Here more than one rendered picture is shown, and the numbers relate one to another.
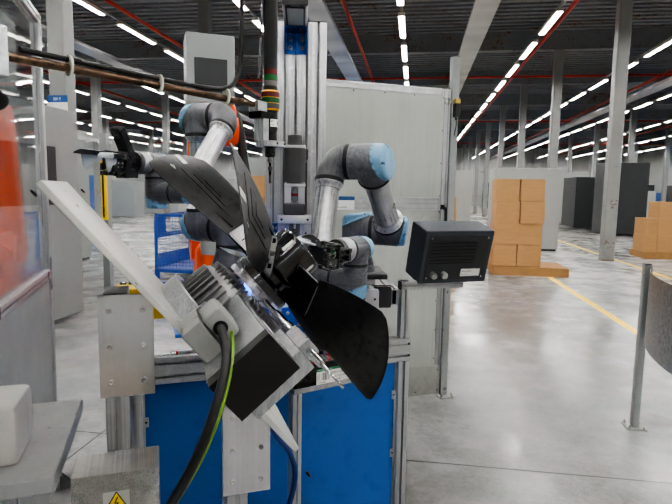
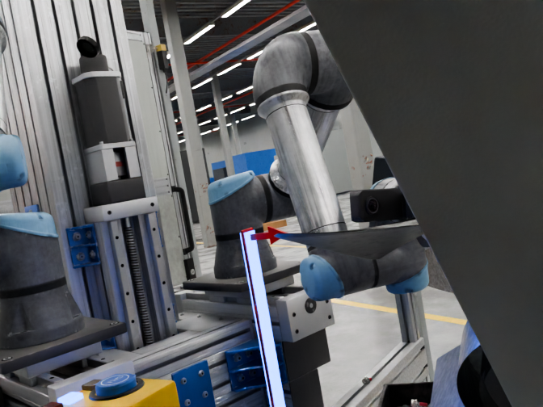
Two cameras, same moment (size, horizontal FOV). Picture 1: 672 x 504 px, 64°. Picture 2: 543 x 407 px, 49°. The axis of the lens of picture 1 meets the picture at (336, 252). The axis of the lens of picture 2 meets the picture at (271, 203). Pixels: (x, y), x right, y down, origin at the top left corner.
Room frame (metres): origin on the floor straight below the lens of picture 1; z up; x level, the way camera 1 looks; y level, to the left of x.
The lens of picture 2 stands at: (0.96, 0.73, 1.26)
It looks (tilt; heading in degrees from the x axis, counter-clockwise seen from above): 3 degrees down; 321
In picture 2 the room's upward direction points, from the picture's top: 10 degrees counter-clockwise
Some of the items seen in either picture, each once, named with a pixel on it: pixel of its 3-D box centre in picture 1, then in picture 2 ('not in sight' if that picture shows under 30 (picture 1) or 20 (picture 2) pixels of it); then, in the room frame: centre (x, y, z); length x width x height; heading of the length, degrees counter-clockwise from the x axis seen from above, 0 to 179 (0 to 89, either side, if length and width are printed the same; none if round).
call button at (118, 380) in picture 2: not in sight; (115, 386); (1.54, 0.51, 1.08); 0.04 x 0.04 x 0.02
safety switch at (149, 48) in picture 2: (451, 116); (159, 69); (3.43, -0.71, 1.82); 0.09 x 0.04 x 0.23; 108
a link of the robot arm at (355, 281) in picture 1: (349, 280); (395, 260); (1.63, -0.04, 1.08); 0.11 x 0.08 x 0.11; 72
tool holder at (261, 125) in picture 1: (267, 125); not in sight; (1.27, 0.16, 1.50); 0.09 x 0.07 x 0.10; 143
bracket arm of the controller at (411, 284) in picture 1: (431, 283); not in sight; (1.82, -0.33, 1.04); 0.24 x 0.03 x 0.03; 108
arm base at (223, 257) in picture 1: (231, 256); (37, 308); (2.09, 0.41, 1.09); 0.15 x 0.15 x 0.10
